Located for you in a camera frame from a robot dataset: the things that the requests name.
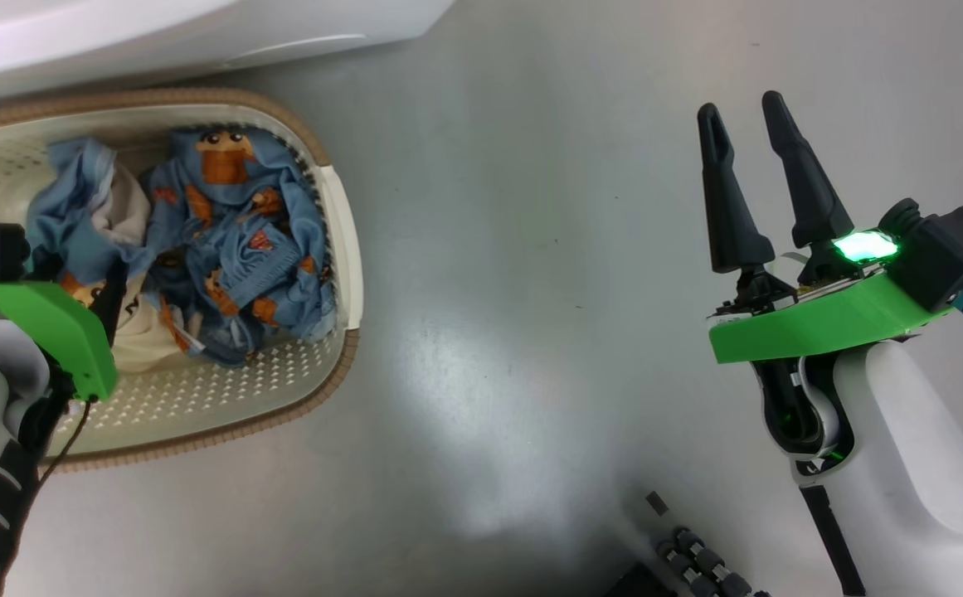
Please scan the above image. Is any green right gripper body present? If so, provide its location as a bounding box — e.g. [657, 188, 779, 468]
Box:
[708, 231, 952, 366]

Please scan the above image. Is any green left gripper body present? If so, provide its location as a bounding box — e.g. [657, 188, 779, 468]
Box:
[0, 280, 119, 401]

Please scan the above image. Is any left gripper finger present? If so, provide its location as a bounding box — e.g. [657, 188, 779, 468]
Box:
[90, 265, 129, 341]

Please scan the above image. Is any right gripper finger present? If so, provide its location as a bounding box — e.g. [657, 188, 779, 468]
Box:
[697, 103, 776, 275]
[761, 90, 854, 250]

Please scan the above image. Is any cream white garment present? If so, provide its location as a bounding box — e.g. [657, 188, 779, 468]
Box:
[87, 162, 202, 374]

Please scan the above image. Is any blue cartoon print garment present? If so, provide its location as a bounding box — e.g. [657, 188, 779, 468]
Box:
[25, 124, 341, 367]

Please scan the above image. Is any cream perforated laundry basket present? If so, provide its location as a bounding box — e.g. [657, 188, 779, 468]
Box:
[0, 87, 364, 473]

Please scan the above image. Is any white front-load washing machine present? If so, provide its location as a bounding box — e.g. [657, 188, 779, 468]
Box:
[0, 0, 457, 107]

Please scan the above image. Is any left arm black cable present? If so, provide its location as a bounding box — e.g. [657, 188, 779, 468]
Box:
[32, 396, 99, 492]

